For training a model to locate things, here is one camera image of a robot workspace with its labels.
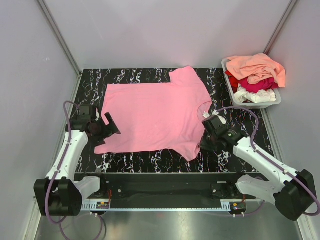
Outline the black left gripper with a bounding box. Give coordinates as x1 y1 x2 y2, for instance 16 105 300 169
90 113 120 147

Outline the pink t shirt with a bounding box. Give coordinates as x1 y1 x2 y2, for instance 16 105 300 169
94 66 212 162

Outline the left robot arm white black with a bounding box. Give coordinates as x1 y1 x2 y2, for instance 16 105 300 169
33 104 121 221

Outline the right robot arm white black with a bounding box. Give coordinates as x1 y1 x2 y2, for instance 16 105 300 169
199 113 318 221

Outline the white plastic laundry basket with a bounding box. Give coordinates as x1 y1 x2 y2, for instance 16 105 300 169
221 58 282 109

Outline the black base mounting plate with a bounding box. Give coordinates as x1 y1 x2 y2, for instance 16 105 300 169
74 172 257 210

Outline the white cream shirt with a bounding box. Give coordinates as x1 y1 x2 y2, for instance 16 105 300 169
234 84 277 104

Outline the magenta red shirt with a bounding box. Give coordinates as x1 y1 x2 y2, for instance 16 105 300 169
225 70 279 94

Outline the peach orange shirt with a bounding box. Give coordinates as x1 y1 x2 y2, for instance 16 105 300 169
226 53 286 88

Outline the white slotted cable duct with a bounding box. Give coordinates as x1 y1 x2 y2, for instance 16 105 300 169
80 200 246 212

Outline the left aluminium corner post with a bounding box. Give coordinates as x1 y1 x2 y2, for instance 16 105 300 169
36 0 82 77

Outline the aluminium corner post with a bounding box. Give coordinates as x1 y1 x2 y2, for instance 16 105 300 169
263 0 300 55
36 0 82 77

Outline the right aluminium corner post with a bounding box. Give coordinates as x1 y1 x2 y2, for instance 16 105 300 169
263 0 300 55

